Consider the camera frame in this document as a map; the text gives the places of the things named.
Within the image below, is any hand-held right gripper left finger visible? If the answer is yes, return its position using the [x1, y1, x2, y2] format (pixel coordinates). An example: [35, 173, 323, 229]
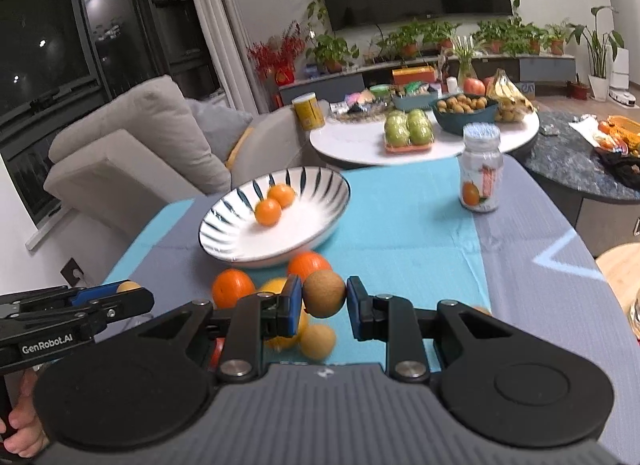
[135, 277, 304, 382]

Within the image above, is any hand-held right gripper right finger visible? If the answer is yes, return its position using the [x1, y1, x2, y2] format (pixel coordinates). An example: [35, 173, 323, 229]
[346, 276, 506, 382]

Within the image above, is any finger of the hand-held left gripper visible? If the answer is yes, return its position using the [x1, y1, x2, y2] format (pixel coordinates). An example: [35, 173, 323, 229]
[75, 288, 155, 334]
[0, 285, 123, 320]

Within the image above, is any yellow lemon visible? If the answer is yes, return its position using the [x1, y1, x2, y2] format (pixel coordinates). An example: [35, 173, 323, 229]
[256, 277, 310, 352]

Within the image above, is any brown kiwi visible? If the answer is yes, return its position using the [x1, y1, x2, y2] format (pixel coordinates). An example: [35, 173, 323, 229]
[302, 270, 347, 318]

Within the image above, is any tan round fruit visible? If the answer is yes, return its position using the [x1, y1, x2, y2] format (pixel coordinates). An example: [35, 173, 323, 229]
[299, 324, 337, 361]

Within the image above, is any large orange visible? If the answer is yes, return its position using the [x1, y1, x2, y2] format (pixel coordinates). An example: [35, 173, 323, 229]
[211, 269, 256, 310]
[286, 251, 332, 282]

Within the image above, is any blue striped white bowl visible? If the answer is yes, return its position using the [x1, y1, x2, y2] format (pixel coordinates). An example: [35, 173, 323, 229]
[198, 166, 352, 269]

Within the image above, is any pile of small brown fruits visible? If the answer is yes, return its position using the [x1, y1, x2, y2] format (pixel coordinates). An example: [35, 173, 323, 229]
[436, 94, 488, 114]

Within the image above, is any person's left hand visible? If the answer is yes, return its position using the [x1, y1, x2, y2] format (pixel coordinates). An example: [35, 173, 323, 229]
[0, 370, 50, 458]

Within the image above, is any blue grey tablecloth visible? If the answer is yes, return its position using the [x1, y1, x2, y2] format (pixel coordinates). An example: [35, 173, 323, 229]
[102, 155, 640, 461]

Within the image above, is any small orange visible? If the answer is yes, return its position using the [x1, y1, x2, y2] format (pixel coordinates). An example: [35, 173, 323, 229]
[267, 183, 297, 209]
[254, 198, 282, 226]

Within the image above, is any beige sofa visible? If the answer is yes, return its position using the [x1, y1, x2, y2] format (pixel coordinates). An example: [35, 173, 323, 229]
[44, 75, 311, 241]

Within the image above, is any white round table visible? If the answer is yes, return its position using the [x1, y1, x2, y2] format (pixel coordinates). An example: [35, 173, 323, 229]
[309, 105, 541, 166]

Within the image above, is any orange fruit tray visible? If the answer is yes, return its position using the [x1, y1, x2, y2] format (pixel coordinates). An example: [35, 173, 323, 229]
[384, 142, 435, 154]

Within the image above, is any yellow cushion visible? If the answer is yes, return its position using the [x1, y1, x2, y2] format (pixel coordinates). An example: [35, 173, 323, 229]
[225, 127, 256, 170]

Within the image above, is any clear bottle with orange label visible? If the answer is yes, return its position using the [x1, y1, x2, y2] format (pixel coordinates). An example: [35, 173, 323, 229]
[459, 123, 503, 214]

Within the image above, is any grey cushion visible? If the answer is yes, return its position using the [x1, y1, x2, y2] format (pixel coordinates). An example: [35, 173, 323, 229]
[187, 99, 253, 180]

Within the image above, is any yellow can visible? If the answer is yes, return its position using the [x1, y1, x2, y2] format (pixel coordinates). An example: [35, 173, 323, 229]
[291, 92, 327, 132]

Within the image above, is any teal rectangular bowl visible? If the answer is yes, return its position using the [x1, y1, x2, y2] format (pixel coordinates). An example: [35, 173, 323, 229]
[392, 92, 438, 112]

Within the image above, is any dark teal bowl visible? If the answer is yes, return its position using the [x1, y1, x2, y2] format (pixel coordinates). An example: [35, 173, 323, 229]
[431, 97, 500, 136]

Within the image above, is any grey television cabinet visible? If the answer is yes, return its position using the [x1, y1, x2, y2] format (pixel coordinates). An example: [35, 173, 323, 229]
[277, 52, 576, 110]

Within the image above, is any orange box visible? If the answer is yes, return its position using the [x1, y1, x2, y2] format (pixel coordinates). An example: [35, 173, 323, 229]
[392, 66, 435, 86]

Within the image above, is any dark framed window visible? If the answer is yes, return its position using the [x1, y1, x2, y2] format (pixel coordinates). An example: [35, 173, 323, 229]
[0, 0, 221, 241]

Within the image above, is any dark marble round table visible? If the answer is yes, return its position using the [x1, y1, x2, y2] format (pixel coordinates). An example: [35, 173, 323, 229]
[512, 110, 640, 256]

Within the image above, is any red flower plant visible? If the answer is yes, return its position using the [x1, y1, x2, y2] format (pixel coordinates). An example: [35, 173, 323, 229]
[246, 22, 306, 88]

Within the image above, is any potted green plant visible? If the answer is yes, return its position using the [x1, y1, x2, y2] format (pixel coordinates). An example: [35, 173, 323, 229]
[545, 20, 571, 56]
[505, 22, 548, 56]
[472, 19, 506, 54]
[385, 20, 426, 58]
[422, 20, 461, 50]
[306, 34, 360, 73]

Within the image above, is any light wooden round stool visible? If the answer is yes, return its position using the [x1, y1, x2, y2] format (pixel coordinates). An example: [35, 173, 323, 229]
[595, 242, 640, 341]

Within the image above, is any bunch of bananas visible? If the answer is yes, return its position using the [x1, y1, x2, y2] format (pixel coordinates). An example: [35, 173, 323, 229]
[486, 69, 537, 113]

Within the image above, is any glass vase with green plant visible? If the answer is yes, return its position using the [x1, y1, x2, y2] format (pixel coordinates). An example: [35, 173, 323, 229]
[450, 37, 488, 80]

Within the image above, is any white curtain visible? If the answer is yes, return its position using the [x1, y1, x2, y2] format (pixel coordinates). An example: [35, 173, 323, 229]
[180, 0, 281, 116]

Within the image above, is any small potted floor plant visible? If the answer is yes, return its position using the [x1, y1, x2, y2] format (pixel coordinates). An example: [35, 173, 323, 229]
[567, 75, 591, 100]

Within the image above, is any orange basket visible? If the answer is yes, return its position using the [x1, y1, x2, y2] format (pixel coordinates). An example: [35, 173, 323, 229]
[606, 115, 640, 140]

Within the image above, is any white floor appliance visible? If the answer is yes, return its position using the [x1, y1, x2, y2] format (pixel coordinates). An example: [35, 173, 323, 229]
[607, 47, 640, 108]

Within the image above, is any tall plant in white pot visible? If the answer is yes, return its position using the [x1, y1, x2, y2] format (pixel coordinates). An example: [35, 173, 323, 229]
[567, 6, 625, 100]

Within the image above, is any black wall socket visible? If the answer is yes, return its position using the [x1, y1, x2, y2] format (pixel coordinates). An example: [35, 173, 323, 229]
[61, 257, 86, 286]

